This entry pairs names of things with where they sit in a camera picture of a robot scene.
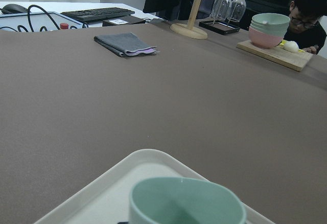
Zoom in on green plastic cup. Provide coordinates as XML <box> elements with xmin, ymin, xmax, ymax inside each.
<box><xmin>128</xmin><ymin>177</ymin><xmax>247</xmax><ymax>223</ymax></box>

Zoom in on black rectangular tray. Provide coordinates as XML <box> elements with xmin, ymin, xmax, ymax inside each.
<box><xmin>199</xmin><ymin>20</ymin><xmax>240</xmax><ymax>35</ymax></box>

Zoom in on cream rectangular tray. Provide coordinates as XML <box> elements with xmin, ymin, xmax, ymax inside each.
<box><xmin>34</xmin><ymin>148</ymin><xmax>276</xmax><ymax>224</ymax></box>

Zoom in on folded grey cloth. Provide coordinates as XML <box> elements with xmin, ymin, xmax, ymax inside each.
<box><xmin>94</xmin><ymin>32</ymin><xmax>157</xmax><ymax>57</ymax></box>

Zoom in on wooden mug tree stand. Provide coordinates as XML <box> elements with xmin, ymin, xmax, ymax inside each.
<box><xmin>170</xmin><ymin>0</ymin><xmax>207</xmax><ymax>39</ymax></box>

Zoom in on black box white label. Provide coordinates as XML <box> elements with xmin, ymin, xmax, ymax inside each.
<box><xmin>102</xmin><ymin>15</ymin><xmax>146</xmax><ymax>27</ymax></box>

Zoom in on black keyboard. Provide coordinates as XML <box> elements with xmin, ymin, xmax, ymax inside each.
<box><xmin>61</xmin><ymin>7</ymin><xmax>135</xmax><ymax>23</ymax></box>

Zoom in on right wine glass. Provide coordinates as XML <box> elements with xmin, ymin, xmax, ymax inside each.
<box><xmin>227</xmin><ymin>0</ymin><xmax>246</xmax><ymax>22</ymax></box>

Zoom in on stacked green pink bowls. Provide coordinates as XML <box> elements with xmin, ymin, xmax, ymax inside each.
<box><xmin>249</xmin><ymin>13</ymin><xmax>290</xmax><ymax>49</ymax></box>

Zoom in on white onion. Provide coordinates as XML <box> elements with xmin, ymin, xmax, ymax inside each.
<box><xmin>283</xmin><ymin>41</ymin><xmax>299</xmax><ymax>53</ymax></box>

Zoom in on wooden cutting board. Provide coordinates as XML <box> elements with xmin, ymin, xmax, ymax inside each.
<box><xmin>237</xmin><ymin>40</ymin><xmax>313</xmax><ymax>72</ymax></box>

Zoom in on person in black shirt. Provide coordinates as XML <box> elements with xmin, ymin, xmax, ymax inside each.
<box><xmin>284</xmin><ymin>0</ymin><xmax>326</xmax><ymax>54</ymax></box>

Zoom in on black computer mouse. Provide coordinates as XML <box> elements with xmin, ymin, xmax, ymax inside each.
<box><xmin>1</xmin><ymin>4</ymin><xmax>28</xmax><ymax>14</ymax></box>

